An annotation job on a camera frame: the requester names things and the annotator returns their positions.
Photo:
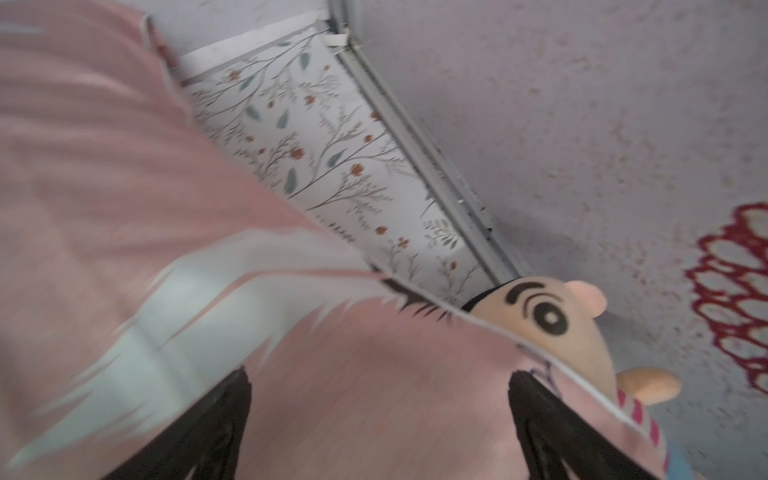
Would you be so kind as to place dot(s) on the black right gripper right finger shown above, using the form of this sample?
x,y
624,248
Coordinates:
x,y
557,443

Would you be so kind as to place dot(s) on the plush doll toy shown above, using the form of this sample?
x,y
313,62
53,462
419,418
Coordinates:
x,y
558,317

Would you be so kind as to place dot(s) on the pink good night pillow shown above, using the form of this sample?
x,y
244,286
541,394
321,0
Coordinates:
x,y
140,267

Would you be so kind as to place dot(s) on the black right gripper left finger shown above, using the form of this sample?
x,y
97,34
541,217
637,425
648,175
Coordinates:
x,y
203,443

